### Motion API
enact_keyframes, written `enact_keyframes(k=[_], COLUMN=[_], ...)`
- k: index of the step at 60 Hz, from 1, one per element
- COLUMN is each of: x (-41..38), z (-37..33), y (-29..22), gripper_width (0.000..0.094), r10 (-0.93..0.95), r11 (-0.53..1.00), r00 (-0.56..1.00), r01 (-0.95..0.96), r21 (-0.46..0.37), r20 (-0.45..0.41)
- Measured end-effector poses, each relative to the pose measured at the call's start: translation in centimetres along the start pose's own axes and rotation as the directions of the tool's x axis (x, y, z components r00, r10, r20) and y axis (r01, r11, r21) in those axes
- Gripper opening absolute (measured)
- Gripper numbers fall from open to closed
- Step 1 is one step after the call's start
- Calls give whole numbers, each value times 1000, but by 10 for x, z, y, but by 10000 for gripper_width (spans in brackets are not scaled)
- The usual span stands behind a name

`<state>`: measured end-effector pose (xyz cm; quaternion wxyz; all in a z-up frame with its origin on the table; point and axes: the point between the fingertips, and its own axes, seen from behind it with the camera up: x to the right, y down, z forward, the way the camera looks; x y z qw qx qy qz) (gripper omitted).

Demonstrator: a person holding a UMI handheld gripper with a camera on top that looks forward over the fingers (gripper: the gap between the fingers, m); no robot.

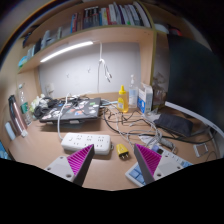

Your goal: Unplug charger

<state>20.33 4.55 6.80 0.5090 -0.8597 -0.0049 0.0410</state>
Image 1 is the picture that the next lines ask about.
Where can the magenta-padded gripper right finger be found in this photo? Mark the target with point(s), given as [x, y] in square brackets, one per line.
[153, 161]

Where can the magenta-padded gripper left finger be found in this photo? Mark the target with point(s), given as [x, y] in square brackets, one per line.
[75, 163]

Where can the yellow charger block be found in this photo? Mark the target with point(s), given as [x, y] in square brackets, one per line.
[122, 150]

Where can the white power strip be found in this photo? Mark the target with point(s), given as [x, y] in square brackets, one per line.
[85, 142]

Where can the black fabric pouch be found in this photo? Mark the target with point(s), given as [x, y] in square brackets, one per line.
[173, 125]

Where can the small silver stand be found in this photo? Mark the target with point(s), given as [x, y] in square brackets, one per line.
[196, 151]

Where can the dark laptop with stickers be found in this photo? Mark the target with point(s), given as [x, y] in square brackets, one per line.
[71, 111]

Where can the black headphones heap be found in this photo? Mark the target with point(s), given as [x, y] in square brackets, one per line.
[43, 110]

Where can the blue and white carton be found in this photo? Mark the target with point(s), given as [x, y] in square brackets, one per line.
[145, 100]

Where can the yellow squeeze bottle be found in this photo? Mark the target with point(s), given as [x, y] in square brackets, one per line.
[122, 103]

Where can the clear pump bottle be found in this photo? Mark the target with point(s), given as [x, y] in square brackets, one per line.
[133, 95]

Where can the crumpled white tissue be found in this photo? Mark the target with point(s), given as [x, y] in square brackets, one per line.
[37, 103]

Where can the clear bottle with green label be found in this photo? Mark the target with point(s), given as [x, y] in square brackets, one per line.
[24, 108]

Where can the dark computer monitor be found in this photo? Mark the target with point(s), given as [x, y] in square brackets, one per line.
[196, 80]

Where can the white led light bar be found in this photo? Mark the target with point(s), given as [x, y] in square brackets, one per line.
[66, 50]

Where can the white wall socket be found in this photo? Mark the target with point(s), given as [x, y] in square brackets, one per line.
[50, 89]

